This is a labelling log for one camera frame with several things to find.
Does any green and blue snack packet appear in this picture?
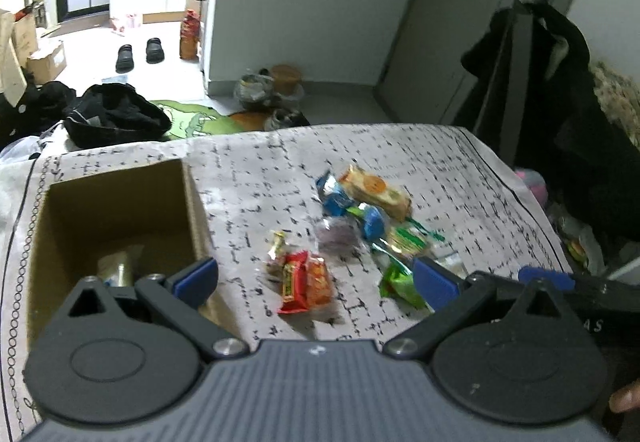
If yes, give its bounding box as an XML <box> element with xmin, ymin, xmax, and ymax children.
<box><xmin>350</xmin><ymin>203</ymin><xmax>392</xmax><ymax>243</ymax></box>

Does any pink object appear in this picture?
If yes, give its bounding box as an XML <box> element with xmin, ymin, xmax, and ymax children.
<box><xmin>515</xmin><ymin>168</ymin><xmax>548</xmax><ymax>205</ymax></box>

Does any grey plastic bag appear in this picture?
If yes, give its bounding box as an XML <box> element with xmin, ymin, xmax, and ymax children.
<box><xmin>234</xmin><ymin>69</ymin><xmax>276</xmax><ymax>110</ymax></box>

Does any bright green snack packet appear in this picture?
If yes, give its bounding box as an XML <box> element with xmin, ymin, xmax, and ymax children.
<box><xmin>377</xmin><ymin>254</ymin><xmax>428</xmax><ymax>310</ymax></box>

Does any small closed cardboard box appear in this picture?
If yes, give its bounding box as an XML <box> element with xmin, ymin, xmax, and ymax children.
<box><xmin>25</xmin><ymin>42</ymin><xmax>68</xmax><ymax>82</ymax></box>

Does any black jacket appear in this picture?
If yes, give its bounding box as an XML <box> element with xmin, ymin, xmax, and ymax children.
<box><xmin>460</xmin><ymin>2</ymin><xmax>596</xmax><ymax>163</ymax></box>

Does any black clothes pile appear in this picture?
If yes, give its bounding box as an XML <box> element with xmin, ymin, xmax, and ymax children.
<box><xmin>0</xmin><ymin>82</ymin><xmax>76</xmax><ymax>147</ymax></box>

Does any dark blue snack packet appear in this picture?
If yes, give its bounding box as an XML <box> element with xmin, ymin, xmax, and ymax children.
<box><xmin>315</xmin><ymin>170</ymin><xmax>357</xmax><ymax>217</ymax></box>

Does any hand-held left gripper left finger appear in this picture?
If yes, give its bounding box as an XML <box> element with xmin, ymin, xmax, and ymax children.
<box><xmin>62</xmin><ymin>257</ymin><xmax>250</xmax><ymax>365</ymax></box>

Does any grey door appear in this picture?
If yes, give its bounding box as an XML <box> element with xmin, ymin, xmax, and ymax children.
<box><xmin>375</xmin><ymin>0</ymin><xmax>596</xmax><ymax>133</ymax></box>

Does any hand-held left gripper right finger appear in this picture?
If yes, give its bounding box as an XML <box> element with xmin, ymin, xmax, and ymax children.
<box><xmin>381</xmin><ymin>256</ymin><xmax>568</xmax><ymax>365</ymax></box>

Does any green floor mat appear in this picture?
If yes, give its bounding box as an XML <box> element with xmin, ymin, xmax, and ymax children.
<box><xmin>147</xmin><ymin>100</ymin><xmax>271</xmax><ymax>140</ymax></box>

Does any orange printed bag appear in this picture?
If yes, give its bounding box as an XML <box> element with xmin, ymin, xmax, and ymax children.
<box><xmin>179</xmin><ymin>9</ymin><xmax>202</xmax><ymax>60</ymax></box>

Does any grey printed blanket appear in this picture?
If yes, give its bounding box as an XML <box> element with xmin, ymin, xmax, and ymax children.
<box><xmin>0</xmin><ymin>122</ymin><xmax>573</xmax><ymax>442</ymax></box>

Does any red snack packet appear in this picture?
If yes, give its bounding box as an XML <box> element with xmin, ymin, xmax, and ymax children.
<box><xmin>276</xmin><ymin>251</ymin><xmax>337</xmax><ymax>315</ymax></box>

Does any clear purple snack packet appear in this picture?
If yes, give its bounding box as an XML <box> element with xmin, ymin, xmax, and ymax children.
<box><xmin>315</xmin><ymin>216</ymin><xmax>362</xmax><ymax>255</ymax></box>

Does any small yellow candy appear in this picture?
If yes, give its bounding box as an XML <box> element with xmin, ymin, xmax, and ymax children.
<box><xmin>265</xmin><ymin>231</ymin><xmax>290</xmax><ymax>273</ymax></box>

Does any silver yellow snack packet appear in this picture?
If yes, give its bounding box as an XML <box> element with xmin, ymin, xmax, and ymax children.
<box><xmin>97</xmin><ymin>244</ymin><xmax>146</xmax><ymax>287</ymax></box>

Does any person's right hand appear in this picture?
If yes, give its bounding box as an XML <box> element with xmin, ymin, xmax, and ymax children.
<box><xmin>610</xmin><ymin>383</ymin><xmax>640</xmax><ymax>415</ymax></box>

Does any orange cracker packet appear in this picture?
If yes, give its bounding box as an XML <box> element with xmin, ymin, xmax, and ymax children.
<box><xmin>339</xmin><ymin>164</ymin><xmax>413</xmax><ymax>223</ymax></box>

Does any green cracker packet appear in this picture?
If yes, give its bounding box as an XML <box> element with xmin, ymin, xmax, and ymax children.
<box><xmin>372</xmin><ymin>218</ymin><xmax>446</xmax><ymax>263</ymax></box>

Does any tall cardboard box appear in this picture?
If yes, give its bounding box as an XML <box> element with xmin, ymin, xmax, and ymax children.
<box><xmin>0</xmin><ymin>9</ymin><xmax>38</xmax><ymax>70</ymax></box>

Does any flat cardboard sheet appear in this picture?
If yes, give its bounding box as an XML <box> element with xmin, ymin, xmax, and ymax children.
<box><xmin>142</xmin><ymin>10</ymin><xmax>183</xmax><ymax>25</ymax></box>

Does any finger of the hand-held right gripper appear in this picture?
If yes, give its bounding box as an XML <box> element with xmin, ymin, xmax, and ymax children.
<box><xmin>518</xmin><ymin>266</ymin><xmax>608</xmax><ymax>297</ymax></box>

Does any black bag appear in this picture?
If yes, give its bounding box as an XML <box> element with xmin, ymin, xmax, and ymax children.
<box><xmin>62</xmin><ymin>82</ymin><xmax>172</xmax><ymax>147</ymax></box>

